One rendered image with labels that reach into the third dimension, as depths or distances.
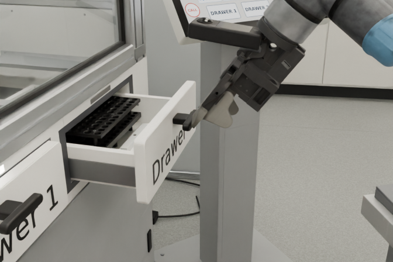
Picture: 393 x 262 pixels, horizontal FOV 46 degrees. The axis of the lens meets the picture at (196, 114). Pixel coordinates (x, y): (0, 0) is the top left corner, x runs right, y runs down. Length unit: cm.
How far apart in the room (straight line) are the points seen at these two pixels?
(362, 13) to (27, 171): 48
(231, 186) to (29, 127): 100
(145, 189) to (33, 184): 16
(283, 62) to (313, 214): 154
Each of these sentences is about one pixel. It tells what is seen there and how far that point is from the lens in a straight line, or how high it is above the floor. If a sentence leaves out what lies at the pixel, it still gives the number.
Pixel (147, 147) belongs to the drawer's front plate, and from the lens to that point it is 68.
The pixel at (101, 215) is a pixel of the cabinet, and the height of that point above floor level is 71.
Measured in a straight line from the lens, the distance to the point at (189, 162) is 235.
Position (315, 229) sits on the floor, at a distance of 210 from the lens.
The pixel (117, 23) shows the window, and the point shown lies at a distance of 93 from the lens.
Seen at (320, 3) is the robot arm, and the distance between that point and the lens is 67.
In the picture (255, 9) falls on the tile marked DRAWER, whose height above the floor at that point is 100.
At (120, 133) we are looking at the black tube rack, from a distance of 84.
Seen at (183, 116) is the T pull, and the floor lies 91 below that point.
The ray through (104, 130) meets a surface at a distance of 78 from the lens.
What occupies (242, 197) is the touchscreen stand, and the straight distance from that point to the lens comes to 161.
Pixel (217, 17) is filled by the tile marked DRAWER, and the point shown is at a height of 99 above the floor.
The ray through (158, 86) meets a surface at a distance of 222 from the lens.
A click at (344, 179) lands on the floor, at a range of 251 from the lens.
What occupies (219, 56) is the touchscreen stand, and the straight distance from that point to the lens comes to 135.
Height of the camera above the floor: 122
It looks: 23 degrees down
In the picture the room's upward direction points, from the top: straight up
